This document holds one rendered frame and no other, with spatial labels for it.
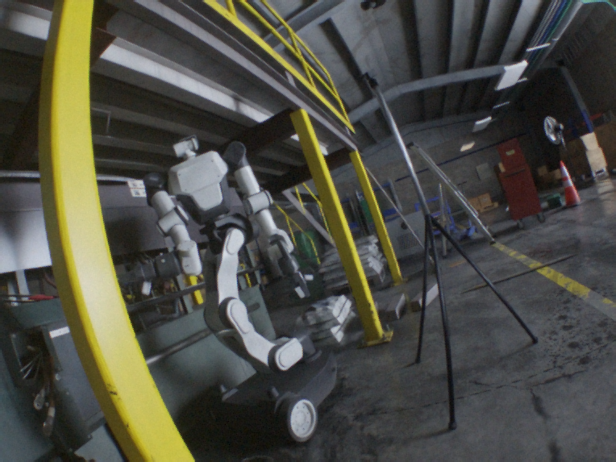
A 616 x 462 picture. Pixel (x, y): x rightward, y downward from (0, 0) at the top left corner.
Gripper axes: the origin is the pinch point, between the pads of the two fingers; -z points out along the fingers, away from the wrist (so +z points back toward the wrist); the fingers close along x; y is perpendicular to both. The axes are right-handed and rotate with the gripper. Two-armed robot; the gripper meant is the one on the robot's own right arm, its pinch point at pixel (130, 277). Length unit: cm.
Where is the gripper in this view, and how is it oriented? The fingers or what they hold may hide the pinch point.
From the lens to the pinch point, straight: 112.5
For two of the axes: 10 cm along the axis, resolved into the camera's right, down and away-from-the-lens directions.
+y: -3.2, -9.5, 0.6
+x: -4.0, 1.9, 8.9
